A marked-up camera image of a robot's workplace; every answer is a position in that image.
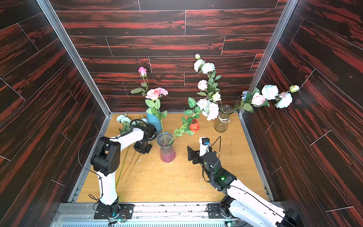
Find teal ceramic vase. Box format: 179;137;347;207
146;107;162;133

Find white printed ribbon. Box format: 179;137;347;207
218;116;230;123

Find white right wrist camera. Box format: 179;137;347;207
199;137;210;157

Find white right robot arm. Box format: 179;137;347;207
187;146;303;227

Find pink carnation flower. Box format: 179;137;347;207
157;88;168;96

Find blue carnation flower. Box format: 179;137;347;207
120;151;142;184

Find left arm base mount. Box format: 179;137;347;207
94;199;135;220

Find clear ribbed glass vase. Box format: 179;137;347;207
214;105;233;132

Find blue pink flower spray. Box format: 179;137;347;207
233;85;300;113

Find blue pink glass vase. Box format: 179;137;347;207
157;132;176;163

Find small blue flower sprig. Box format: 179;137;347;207
116;113;148;186

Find red rose flower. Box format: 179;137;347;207
189;119;200;133

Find pink rose bud stem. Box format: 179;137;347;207
131;67;151;99

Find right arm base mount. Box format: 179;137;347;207
206;195;247;219

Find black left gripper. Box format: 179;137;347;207
136;140;154;155

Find pink rose leafy stem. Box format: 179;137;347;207
145;88;168;133

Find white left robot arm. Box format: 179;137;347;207
90;124;158;217

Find black coiled left cable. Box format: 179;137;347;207
77;118;148;201

